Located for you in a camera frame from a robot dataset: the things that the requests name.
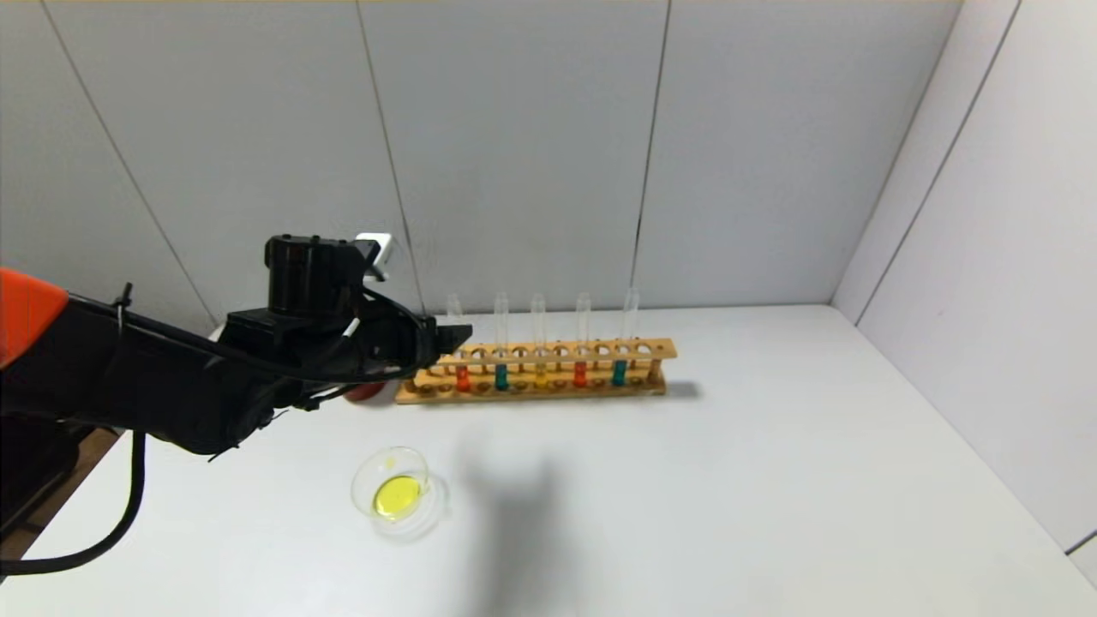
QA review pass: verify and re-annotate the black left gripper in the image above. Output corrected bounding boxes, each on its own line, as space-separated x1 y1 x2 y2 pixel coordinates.
361 314 473 378

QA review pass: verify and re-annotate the red pigment test tube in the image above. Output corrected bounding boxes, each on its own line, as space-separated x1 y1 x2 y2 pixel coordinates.
446 294 473 393
575 292 592 388

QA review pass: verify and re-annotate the teal pigment test tube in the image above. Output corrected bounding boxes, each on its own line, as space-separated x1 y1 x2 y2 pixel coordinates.
494 291 511 392
611 287 639 387

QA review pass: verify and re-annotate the yellow pigment test tube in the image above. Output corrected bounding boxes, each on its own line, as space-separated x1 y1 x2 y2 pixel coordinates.
531 293 549 391

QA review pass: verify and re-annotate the wooden test tube rack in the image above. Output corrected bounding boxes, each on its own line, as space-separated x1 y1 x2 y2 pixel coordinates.
396 338 678 405

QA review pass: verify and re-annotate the clear glass beaker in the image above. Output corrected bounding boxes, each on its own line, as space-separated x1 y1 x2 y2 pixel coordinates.
351 446 448 539

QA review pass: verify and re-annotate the black chair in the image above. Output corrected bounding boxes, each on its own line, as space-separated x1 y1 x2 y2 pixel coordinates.
0 418 112 536

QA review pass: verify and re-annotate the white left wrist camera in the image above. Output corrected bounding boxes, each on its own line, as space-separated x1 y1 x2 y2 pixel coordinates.
354 232 394 283

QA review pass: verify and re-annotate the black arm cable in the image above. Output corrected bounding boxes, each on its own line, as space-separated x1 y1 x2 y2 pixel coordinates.
0 428 147 577

